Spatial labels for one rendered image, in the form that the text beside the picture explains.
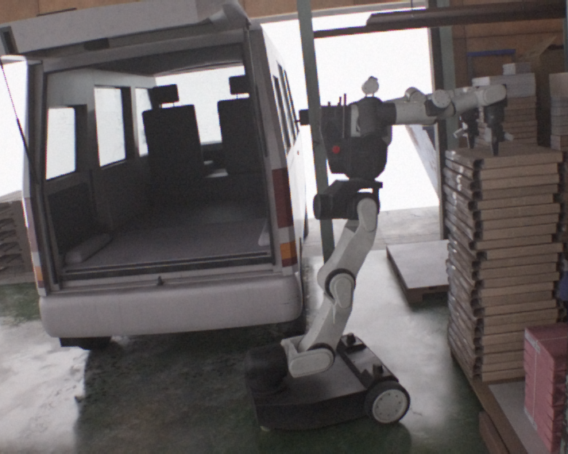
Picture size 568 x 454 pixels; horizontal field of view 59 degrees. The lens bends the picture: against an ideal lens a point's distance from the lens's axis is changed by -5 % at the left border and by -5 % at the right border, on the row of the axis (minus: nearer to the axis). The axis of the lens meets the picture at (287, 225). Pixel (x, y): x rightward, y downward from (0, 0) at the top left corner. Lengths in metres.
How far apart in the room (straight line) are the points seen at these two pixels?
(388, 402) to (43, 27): 1.93
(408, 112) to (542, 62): 2.51
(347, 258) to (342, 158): 0.43
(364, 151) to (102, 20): 1.13
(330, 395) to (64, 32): 1.72
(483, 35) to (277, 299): 3.05
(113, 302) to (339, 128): 1.50
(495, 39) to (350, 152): 2.90
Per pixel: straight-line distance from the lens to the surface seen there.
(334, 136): 2.21
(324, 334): 2.40
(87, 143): 3.76
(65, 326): 3.10
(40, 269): 3.12
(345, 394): 2.36
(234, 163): 4.59
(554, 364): 2.01
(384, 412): 2.41
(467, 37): 4.83
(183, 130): 4.63
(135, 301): 2.87
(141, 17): 1.66
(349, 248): 2.31
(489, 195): 2.30
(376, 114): 2.06
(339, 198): 2.24
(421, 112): 2.11
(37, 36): 1.78
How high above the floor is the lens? 1.39
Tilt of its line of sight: 13 degrees down
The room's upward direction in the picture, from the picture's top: 7 degrees counter-clockwise
